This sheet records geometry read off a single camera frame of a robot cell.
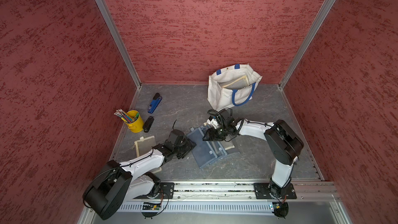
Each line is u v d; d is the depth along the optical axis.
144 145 0.90
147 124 0.94
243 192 0.76
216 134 0.80
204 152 0.86
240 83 1.00
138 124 0.91
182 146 0.76
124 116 0.85
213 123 0.87
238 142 0.91
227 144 0.87
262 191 0.74
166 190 0.74
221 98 0.94
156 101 1.09
